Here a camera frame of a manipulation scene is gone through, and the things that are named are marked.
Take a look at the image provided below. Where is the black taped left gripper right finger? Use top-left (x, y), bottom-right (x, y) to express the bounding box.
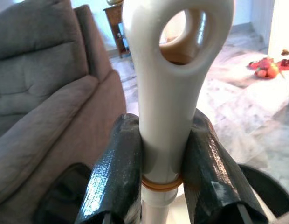
top-left (182, 108), bottom-right (269, 224)

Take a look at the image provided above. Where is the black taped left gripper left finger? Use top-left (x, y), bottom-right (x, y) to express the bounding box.
top-left (76, 113), bottom-right (143, 224)

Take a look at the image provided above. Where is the cream plastic broom handle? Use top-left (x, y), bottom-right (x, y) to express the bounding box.
top-left (122, 0), bottom-right (236, 224)

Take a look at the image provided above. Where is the orange rubber band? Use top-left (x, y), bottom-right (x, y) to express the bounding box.
top-left (141, 176), bottom-right (183, 192)

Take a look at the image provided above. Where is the black round bucket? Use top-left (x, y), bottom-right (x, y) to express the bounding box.
top-left (237, 163), bottom-right (289, 219)

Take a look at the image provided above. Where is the grey brown fabric sofa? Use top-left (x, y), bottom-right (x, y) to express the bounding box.
top-left (0, 0), bottom-right (128, 224)

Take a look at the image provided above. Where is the pile of red fruit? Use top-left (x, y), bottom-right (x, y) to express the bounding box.
top-left (247, 57), bottom-right (285, 80)

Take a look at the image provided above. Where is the dark wooden shelf unit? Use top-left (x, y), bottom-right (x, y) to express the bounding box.
top-left (103, 3), bottom-right (131, 59)

